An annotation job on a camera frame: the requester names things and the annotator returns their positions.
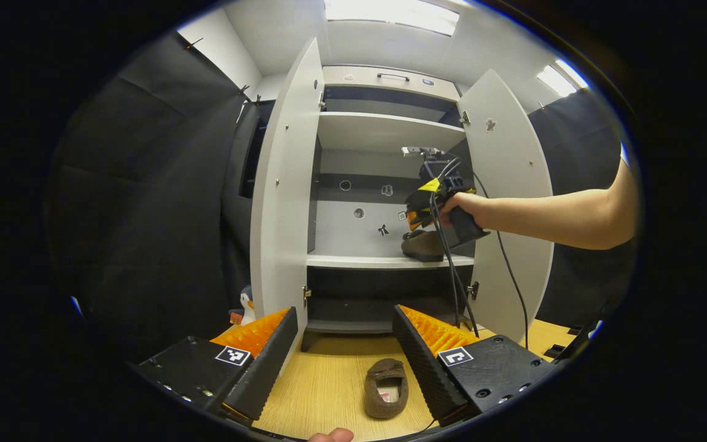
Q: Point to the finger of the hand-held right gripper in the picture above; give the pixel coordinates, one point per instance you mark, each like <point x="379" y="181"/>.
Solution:
<point x="421" y="202"/>

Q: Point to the white shoe cabinet door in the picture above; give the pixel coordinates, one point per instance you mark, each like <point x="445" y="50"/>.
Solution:
<point x="513" y="153"/>
<point x="283" y="215"/>

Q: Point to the brown fuzzy shoe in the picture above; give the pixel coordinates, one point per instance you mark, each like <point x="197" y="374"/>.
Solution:
<point x="384" y="402"/>
<point x="424" y="247"/>

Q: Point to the penguin plush toy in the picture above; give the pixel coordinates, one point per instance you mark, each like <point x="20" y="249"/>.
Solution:
<point x="247" y="304"/>

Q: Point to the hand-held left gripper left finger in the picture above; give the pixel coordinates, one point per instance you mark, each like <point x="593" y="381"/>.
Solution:
<point x="264" y="368"/>

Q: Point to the white shoe cabinet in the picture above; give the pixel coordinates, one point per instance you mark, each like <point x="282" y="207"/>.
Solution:
<point x="384" y="132"/>

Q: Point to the ceiling light panel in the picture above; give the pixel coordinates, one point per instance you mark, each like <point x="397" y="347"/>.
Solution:
<point x="561" y="78"/>
<point x="390" y="15"/>

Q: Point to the white cabinet drawer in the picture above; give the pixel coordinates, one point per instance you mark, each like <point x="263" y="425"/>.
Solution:
<point x="390" y="81"/>

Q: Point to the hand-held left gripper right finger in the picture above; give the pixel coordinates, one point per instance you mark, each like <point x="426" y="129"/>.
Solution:
<point x="430" y="374"/>

